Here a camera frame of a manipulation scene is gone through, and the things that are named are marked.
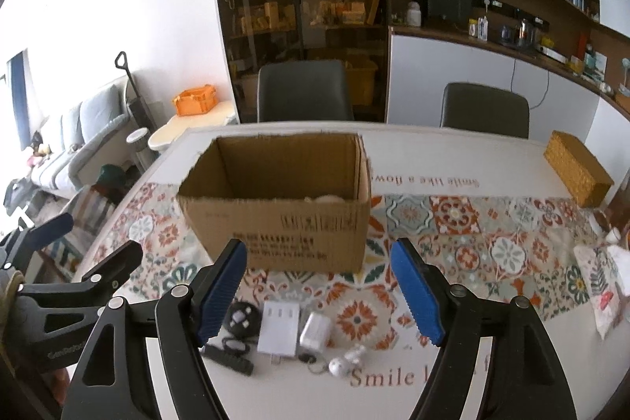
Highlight white power adapter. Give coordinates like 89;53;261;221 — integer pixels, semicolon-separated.
258;300;301;364

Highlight black stick with lanyard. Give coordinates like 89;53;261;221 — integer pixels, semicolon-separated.
203;335;255;376

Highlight white figurine keychain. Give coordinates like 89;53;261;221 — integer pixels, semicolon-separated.
298;345;366;377

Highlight floral patterned tablecloth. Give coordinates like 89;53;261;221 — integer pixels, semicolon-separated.
74;127;630;420

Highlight dark grey dining chair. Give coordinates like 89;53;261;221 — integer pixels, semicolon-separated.
257;60;355;124
439;82;531;140

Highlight yellow plastic crate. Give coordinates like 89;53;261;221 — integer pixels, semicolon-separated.
343;58;379;107

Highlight hanging power cable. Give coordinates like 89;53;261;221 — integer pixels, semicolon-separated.
509;55;550;107

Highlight orange plastic crate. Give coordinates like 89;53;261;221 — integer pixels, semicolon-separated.
172;84;218;117

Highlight grey sofa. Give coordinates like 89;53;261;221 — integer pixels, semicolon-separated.
28;76;132;200

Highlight blue curtain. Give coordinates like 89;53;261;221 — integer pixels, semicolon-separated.
6;51;31;151

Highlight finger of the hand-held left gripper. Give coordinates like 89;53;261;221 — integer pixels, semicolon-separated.
19;240;145;309
0;212;75;276

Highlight white cylinder bin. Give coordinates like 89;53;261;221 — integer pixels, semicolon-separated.
126;128;151;171

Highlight brown cardboard box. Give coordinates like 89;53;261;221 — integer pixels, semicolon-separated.
177;133;372;274

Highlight black round remote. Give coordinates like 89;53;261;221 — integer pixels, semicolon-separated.
224;299;260;332

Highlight woven wicker box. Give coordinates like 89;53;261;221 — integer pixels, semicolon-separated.
543;131;615;209

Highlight floral pouch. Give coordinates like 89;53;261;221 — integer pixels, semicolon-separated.
573;243;630;340

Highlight cream side table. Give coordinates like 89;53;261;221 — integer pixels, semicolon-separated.
148;100;240;153

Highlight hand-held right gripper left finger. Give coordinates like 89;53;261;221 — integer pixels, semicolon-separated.
60;239;249;420

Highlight striped cloth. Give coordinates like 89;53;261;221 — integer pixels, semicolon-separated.
48;186;120;276

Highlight black upright vacuum cleaner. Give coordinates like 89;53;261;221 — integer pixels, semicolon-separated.
115;51;159;133

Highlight small white charger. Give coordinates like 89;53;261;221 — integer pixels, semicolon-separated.
298;312;334;349

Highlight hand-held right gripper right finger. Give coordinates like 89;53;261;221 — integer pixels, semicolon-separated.
390;238;578;420

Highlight glass kettle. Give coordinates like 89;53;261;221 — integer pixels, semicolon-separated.
514;19;537;50

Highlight white sideboard cabinet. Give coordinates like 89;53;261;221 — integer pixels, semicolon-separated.
385;25;630;148

